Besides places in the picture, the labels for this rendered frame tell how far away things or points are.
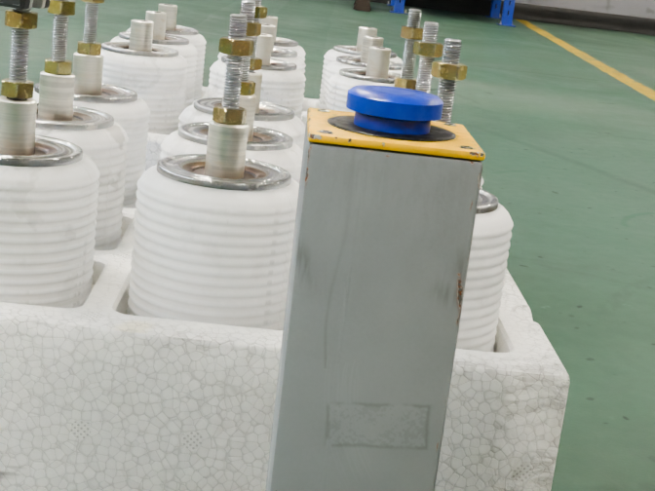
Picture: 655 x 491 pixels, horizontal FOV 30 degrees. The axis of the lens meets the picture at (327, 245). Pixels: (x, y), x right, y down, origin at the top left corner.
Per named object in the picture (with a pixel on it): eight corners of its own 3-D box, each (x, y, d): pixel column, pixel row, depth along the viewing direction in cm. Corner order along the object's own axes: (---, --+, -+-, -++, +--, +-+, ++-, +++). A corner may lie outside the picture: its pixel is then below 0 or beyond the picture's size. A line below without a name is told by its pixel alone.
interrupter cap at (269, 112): (173, 110, 90) (173, 101, 90) (227, 103, 97) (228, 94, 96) (260, 129, 87) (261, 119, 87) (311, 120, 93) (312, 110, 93)
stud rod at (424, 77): (405, 135, 81) (421, 20, 79) (420, 135, 81) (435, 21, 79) (412, 138, 80) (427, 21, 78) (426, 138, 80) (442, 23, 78)
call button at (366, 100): (432, 136, 53) (439, 90, 53) (442, 154, 49) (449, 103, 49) (340, 127, 53) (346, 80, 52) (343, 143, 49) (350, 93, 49)
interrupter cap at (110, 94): (14, 94, 89) (14, 85, 89) (66, 86, 96) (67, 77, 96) (107, 111, 87) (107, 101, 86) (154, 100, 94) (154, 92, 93)
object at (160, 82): (177, 221, 130) (192, 52, 126) (168, 244, 121) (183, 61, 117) (88, 211, 130) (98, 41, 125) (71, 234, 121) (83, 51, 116)
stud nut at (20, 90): (-8, 94, 67) (-7, 79, 67) (9, 92, 69) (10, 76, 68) (24, 99, 66) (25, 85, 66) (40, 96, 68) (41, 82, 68)
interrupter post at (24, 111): (-17, 157, 67) (-14, 97, 67) (3, 150, 70) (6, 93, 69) (23, 164, 67) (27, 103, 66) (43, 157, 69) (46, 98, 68)
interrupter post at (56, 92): (28, 122, 79) (31, 71, 78) (48, 118, 81) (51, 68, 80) (61, 128, 78) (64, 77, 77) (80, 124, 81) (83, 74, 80)
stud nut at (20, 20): (-4, 24, 66) (-3, 9, 66) (13, 23, 68) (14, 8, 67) (28, 29, 66) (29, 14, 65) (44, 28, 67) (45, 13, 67)
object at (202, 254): (308, 475, 74) (343, 186, 70) (194, 522, 67) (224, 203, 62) (198, 423, 80) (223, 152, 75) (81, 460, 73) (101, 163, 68)
